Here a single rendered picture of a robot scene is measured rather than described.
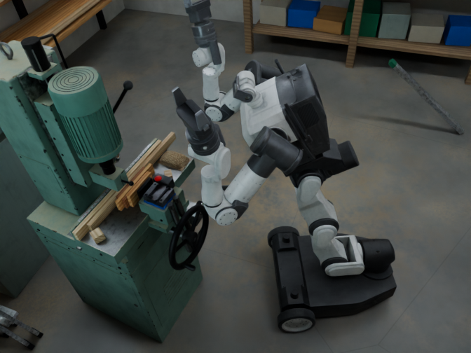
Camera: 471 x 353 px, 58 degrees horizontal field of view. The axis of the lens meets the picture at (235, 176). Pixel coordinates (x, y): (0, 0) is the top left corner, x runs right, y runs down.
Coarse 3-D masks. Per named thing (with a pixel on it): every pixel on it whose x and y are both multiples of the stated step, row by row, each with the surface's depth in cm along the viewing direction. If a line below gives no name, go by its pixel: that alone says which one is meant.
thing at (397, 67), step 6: (390, 60) 312; (390, 66) 312; (396, 66) 311; (402, 72) 312; (408, 78) 314; (414, 84) 315; (420, 90) 317; (426, 96) 318; (432, 102) 319; (438, 108) 321; (444, 114) 322; (450, 120) 324; (456, 126) 325; (462, 132) 327
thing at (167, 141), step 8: (168, 136) 204; (160, 144) 200; (168, 144) 204; (160, 152) 199; (152, 160) 195; (112, 200) 177; (104, 208) 175; (112, 208) 178; (96, 216) 172; (104, 216) 175; (88, 224) 169; (96, 224) 172
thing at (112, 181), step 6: (90, 168) 173; (96, 168) 173; (120, 168) 172; (90, 174) 173; (96, 174) 171; (102, 174) 170; (114, 174) 170; (120, 174) 170; (96, 180) 174; (102, 180) 172; (108, 180) 169; (114, 180) 168; (120, 180) 171; (126, 180) 175; (108, 186) 173; (114, 186) 171; (120, 186) 172
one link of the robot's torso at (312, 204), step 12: (312, 180) 171; (300, 192) 177; (312, 192) 176; (300, 204) 182; (312, 204) 184; (324, 204) 190; (312, 216) 194; (324, 216) 194; (336, 216) 201; (312, 228) 198; (336, 228) 198
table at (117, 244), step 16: (192, 160) 197; (176, 176) 190; (128, 208) 179; (112, 224) 174; (128, 224) 173; (144, 224) 176; (160, 224) 176; (80, 240) 169; (112, 240) 168; (128, 240) 168; (112, 256) 163
